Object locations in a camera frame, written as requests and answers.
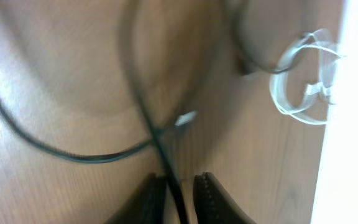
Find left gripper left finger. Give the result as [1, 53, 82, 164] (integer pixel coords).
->
[106, 174, 167, 224]

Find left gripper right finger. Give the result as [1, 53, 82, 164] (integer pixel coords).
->
[193, 172, 256, 224]

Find black thin usb cable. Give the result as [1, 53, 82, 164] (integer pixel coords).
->
[0, 0, 295, 165]

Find white usb cable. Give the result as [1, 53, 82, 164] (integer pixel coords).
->
[268, 28, 346, 126]

